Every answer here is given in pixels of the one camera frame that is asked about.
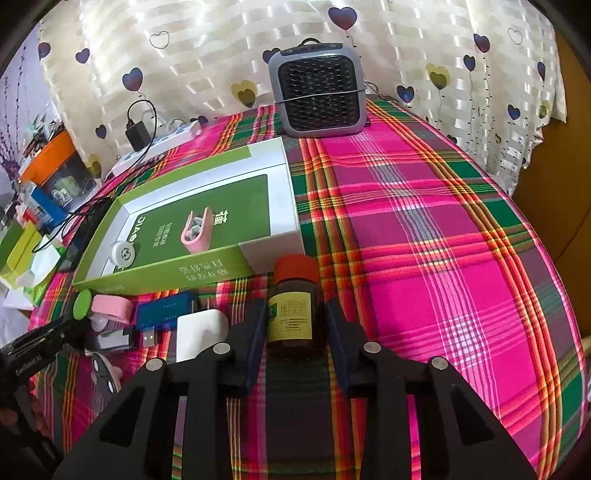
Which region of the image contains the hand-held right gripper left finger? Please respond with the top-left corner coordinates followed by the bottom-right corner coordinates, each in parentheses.
top-left (52, 300), bottom-right (269, 480)

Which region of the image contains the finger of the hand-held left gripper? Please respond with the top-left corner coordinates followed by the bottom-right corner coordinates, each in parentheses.
top-left (0, 318), bottom-right (90, 358)

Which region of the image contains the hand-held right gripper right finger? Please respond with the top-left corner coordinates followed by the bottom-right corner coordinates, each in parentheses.
top-left (324, 301), bottom-right (539, 480)

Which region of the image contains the brown bottle with red cap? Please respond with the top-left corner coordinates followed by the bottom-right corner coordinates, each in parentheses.
top-left (267, 255), bottom-right (321, 358)

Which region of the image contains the pink band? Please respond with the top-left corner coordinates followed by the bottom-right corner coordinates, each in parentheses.
top-left (91, 295), bottom-right (132, 326)

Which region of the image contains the white charger plug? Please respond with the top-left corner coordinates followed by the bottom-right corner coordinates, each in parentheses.
top-left (175, 310), bottom-right (230, 363)

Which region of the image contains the white oval gadget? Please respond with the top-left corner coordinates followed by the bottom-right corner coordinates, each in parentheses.
top-left (91, 353), bottom-right (124, 394)

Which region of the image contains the blue usb device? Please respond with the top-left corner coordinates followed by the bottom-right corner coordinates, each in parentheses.
top-left (134, 290), bottom-right (200, 348)

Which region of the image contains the green and white cardboard box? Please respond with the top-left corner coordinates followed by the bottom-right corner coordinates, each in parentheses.
top-left (73, 137), bottom-right (305, 296)

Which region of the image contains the green round disc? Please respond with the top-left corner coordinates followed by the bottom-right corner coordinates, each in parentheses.
top-left (74, 288), bottom-right (94, 319)

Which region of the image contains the dark shiny flat gadget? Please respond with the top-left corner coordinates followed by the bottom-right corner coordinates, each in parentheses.
top-left (85, 329), bottom-right (138, 352)

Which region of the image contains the white tissue pack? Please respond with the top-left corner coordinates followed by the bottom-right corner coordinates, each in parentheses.
top-left (30, 235), bottom-right (65, 287)

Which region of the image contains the lime green box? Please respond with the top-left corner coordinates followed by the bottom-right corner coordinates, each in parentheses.
top-left (0, 222), bottom-right (42, 278)

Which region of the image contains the white round container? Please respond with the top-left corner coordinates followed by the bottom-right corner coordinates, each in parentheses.
top-left (110, 241), bottom-right (138, 267)

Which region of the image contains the black phone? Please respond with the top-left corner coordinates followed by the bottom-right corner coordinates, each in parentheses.
top-left (60, 198), bottom-right (112, 271)

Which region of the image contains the blue box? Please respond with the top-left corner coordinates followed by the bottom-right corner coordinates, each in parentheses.
top-left (28, 187), bottom-right (68, 232)

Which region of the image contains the pink plaid tablecloth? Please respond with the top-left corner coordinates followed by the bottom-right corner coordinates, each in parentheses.
top-left (28, 95), bottom-right (583, 480)

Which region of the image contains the dark picture box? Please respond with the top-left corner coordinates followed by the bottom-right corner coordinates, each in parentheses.
top-left (41, 152), bottom-right (100, 204)

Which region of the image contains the orange box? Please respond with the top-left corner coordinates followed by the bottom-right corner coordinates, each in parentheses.
top-left (21, 131), bottom-right (77, 185)

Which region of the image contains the black power adapter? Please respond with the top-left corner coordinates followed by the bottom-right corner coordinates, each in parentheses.
top-left (126, 121), bottom-right (151, 151)

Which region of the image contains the white power strip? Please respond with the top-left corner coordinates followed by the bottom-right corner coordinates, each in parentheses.
top-left (111, 121), bottom-right (202, 178)

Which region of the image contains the small grey fan heater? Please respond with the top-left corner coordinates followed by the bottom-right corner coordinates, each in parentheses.
top-left (268, 39), bottom-right (369, 138)

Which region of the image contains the cream heart print curtain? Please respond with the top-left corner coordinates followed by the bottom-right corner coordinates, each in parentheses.
top-left (39, 0), bottom-right (566, 195)

